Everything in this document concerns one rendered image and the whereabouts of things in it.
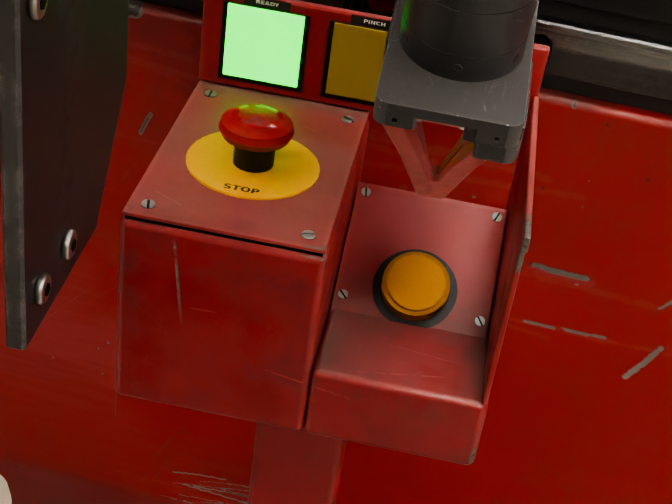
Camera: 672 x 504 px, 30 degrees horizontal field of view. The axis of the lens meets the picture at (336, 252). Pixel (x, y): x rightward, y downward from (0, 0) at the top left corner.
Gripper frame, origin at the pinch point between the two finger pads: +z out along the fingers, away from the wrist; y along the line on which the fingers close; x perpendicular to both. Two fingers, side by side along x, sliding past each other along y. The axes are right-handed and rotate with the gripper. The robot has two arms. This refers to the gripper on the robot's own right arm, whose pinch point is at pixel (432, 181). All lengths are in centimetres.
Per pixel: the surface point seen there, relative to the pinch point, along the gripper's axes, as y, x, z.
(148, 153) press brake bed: 17.9, 20.4, 20.1
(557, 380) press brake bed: 12.5, -12.4, 30.1
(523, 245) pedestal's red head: -4.6, -4.7, -1.5
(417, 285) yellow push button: -0.1, -0.4, 7.9
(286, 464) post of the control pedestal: -4.9, 5.3, 21.2
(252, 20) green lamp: 10.7, 11.8, 0.5
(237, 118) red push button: 1.7, 10.6, -0.2
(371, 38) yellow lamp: 10.7, 4.9, 0.2
